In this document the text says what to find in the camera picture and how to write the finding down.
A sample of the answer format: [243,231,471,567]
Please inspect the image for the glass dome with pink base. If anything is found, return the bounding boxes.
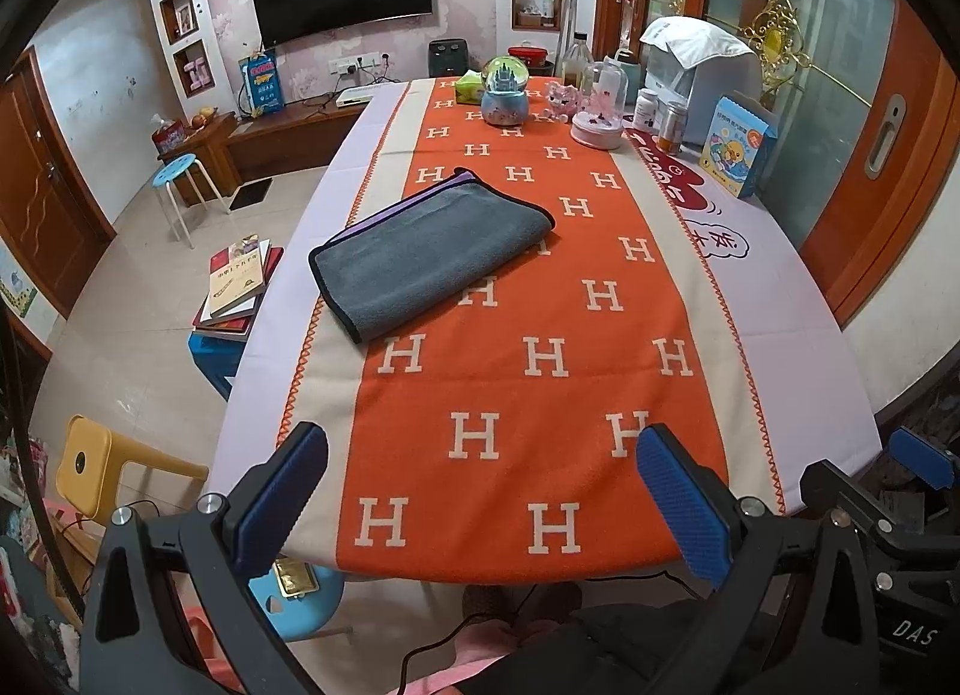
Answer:
[571,57,628,153]

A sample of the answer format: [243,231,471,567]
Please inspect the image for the dark teal jar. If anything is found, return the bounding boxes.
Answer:
[615,50,644,118]

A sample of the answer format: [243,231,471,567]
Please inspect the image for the yellow plastic stool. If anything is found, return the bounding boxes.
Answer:
[55,414,210,525]

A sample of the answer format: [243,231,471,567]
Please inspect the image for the orange printed blanket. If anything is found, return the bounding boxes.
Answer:
[276,77,788,585]

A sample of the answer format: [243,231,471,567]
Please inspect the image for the brown wooden door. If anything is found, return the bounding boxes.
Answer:
[0,48,118,319]

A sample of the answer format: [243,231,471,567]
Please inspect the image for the white water dispenser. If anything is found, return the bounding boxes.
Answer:
[641,16,763,150]

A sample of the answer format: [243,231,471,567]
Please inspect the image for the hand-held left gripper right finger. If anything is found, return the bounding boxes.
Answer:
[636,423,882,695]

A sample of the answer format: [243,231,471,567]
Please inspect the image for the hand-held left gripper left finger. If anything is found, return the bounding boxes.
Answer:
[79,421,331,695]

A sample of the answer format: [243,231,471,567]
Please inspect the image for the person's dark clothing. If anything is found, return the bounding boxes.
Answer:
[450,581,751,695]

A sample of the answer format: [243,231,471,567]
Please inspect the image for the white wall shelving unit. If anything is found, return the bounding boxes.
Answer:
[142,0,220,97]

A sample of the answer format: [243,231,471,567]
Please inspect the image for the amber bottle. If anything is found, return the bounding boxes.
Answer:
[658,101,690,155]

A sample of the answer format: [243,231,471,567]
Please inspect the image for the stack of books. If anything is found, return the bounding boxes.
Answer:
[192,236,285,344]

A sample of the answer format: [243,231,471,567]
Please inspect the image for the pink toy figure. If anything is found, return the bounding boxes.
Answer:
[532,80,583,125]

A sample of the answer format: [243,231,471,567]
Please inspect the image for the red tissue packet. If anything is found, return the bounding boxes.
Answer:
[151,115,189,157]

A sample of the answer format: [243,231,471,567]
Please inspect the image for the lilac tablecloth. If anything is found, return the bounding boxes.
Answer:
[206,76,883,576]

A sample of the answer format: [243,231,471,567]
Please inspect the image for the light blue plastic stool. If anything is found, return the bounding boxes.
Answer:
[247,558,354,641]

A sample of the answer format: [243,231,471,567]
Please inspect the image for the black heater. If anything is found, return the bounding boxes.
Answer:
[428,38,468,78]

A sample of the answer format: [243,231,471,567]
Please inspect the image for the blue duck-print box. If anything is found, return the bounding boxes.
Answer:
[698,95,778,200]

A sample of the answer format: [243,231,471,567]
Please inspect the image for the wooden glass sliding door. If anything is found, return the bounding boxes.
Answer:
[598,0,960,330]

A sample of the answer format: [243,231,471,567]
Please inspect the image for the round blue stool white legs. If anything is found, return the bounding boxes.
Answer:
[151,153,233,247]

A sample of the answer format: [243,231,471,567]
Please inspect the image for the gold packet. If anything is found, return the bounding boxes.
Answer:
[271,558,320,599]

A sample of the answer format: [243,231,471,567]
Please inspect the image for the blue snow globe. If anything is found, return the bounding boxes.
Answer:
[480,56,532,130]

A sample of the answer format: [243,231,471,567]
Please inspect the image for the grey towel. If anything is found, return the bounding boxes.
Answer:
[309,168,557,346]

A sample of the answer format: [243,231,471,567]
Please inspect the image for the white cloth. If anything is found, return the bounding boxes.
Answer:
[639,16,758,75]

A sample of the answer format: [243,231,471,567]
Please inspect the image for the wooden television cabinet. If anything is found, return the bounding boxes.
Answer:
[157,91,376,207]

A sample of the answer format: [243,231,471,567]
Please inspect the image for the clear glass bottle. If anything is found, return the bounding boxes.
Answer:
[560,31,596,100]

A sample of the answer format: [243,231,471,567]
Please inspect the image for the black floor mat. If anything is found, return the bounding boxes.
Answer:
[228,177,273,211]

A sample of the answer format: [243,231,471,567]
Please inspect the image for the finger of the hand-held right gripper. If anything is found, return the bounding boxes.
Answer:
[799,461,910,547]
[891,428,960,495]

